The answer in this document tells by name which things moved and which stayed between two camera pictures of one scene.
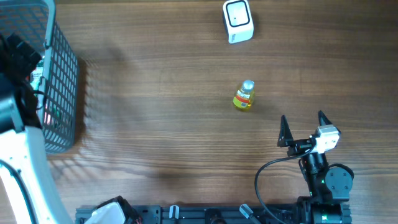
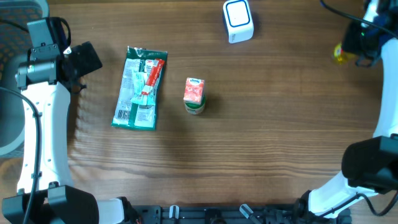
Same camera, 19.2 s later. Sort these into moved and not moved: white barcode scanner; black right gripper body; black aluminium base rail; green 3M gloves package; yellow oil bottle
Moved: yellow oil bottle; black right gripper body; green 3M gloves package
Not moved: white barcode scanner; black aluminium base rail
